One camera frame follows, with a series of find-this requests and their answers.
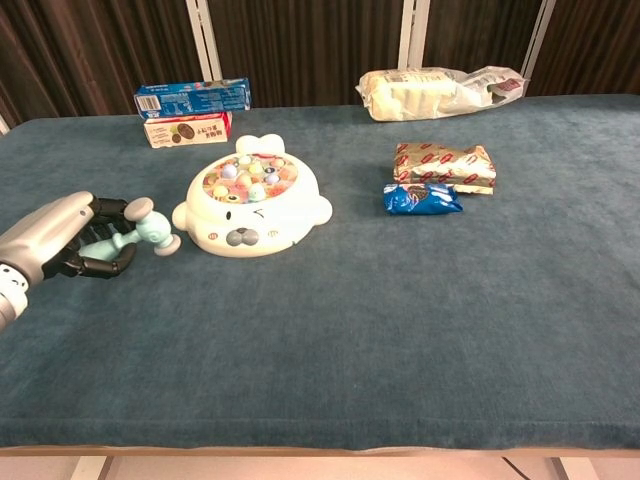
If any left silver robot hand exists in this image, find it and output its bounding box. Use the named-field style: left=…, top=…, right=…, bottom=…
left=0, top=191, right=137, bottom=289

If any mint green toy hammer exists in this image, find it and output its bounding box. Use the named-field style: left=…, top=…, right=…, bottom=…
left=79, top=196, right=182, bottom=261

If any gold foil snack packet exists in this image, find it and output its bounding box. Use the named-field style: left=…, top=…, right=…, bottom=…
left=392, top=142, right=498, bottom=195

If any teal blue table cloth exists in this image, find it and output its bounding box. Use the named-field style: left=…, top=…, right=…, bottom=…
left=0, top=93, right=640, bottom=451

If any white and red cookie box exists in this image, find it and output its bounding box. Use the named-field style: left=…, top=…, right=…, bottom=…
left=143, top=111, right=234, bottom=150

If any white seal whack-a-mole toy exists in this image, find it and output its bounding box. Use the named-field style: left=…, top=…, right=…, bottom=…
left=171, top=133, right=334, bottom=260

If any dark brown pleated curtain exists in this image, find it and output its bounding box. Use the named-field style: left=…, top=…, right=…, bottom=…
left=0, top=0, right=640, bottom=129

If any clear plastic bread bag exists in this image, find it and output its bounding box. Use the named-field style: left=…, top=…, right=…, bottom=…
left=355, top=65, right=530, bottom=123

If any blue Oreo snack packet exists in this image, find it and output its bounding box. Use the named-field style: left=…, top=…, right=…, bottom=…
left=382, top=183, right=464, bottom=217

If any blue Oreo cookie box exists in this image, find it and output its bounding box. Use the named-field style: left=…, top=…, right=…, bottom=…
left=133, top=77, right=253, bottom=120

